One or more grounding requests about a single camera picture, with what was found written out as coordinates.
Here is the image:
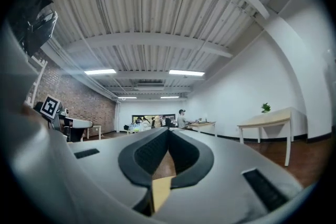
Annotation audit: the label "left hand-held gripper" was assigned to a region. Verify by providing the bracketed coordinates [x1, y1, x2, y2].
[39, 95, 94, 140]

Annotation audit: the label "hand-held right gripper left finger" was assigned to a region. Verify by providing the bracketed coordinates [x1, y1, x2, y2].
[48, 127, 169, 224]

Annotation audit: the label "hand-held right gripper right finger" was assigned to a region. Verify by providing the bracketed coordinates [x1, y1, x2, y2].
[153, 127, 303, 224]

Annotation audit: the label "person's left forearm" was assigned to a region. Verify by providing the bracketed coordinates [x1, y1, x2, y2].
[20, 103, 44, 120]

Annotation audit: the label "dark-topped white bench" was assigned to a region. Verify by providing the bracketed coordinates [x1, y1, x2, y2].
[85, 124, 102, 140]

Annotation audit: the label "small round wooden table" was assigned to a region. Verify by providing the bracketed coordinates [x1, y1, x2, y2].
[152, 176, 176, 212]

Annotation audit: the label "light wooden desk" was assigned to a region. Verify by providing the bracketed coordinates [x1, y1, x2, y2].
[187, 121, 217, 137]

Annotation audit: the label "dark framed window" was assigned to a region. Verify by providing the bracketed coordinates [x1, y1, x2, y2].
[132, 113, 176, 129]

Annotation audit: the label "white ceiling air conditioner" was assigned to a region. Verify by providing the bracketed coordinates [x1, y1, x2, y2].
[135, 82, 165, 92]

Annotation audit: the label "wooden table white legs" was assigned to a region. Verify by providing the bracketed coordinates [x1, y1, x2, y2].
[237, 106, 308, 167]

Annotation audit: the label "black chest pack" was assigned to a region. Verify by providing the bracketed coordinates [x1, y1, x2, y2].
[15, 10, 59, 57]

